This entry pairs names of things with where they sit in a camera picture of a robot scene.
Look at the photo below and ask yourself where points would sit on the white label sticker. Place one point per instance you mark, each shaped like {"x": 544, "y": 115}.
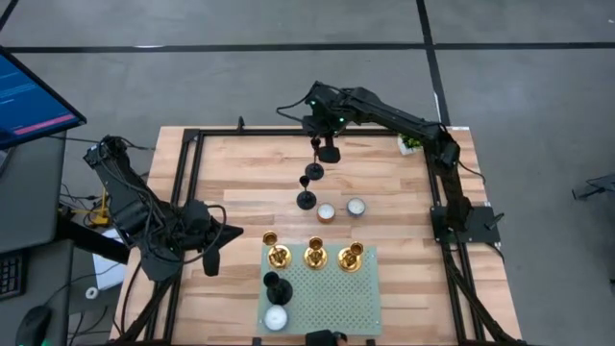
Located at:
{"x": 460, "y": 128}

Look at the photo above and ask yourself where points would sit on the white paper sheet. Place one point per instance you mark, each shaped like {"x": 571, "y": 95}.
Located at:
{"x": 108, "y": 274}

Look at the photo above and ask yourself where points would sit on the orange patterned candle tin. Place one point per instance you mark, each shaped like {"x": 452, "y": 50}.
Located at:
{"x": 326, "y": 212}

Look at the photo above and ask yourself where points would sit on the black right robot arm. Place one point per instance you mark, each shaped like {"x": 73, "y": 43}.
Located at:
{"x": 399, "y": 120}

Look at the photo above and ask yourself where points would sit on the green plant in white pot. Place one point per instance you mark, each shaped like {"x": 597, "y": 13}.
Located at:
{"x": 408, "y": 143}

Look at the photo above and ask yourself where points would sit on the grey desk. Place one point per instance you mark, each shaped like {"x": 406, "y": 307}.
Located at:
{"x": 29, "y": 202}

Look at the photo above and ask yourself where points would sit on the silver tealight candle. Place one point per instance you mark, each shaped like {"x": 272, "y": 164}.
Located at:
{"x": 356, "y": 207}

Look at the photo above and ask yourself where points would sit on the white tape roll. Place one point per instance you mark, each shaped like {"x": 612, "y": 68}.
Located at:
{"x": 87, "y": 293}

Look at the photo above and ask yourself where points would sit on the black computer mouse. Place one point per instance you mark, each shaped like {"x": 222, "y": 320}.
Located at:
{"x": 33, "y": 327}

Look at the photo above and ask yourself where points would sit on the black keyboard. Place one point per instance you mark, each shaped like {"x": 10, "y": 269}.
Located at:
{"x": 10, "y": 276}

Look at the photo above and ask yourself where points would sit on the white tealight candle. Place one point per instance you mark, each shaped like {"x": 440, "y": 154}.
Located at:
{"x": 276, "y": 318}

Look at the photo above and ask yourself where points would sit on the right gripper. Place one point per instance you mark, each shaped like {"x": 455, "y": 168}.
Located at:
{"x": 327, "y": 115}

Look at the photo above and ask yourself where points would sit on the black candlestick holder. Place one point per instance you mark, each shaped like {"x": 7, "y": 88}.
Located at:
{"x": 306, "y": 200}
{"x": 314, "y": 171}
{"x": 282, "y": 294}

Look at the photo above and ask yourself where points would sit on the black aluminium table frame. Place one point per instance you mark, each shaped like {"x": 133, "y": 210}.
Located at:
{"x": 269, "y": 131}

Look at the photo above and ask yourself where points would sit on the yellow clamp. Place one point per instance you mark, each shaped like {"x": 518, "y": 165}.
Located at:
{"x": 102, "y": 214}

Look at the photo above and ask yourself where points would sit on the gold candlestick holder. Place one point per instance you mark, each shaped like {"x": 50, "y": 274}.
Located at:
{"x": 347, "y": 262}
{"x": 315, "y": 259}
{"x": 279, "y": 256}

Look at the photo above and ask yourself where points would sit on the black table edge bracket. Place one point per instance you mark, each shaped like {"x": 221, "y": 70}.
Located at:
{"x": 370, "y": 342}
{"x": 257, "y": 342}

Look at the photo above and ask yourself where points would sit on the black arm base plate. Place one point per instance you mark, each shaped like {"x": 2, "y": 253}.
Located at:
{"x": 480, "y": 226}

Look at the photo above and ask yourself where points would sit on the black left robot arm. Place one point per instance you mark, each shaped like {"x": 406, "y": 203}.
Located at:
{"x": 125, "y": 202}

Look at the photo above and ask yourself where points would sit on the computer monitor blue screen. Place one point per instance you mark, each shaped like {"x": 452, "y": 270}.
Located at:
{"x": 29, "y": 101}

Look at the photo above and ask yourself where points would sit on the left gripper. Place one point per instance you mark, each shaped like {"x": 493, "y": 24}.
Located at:
{"x": 194, "y": 223}

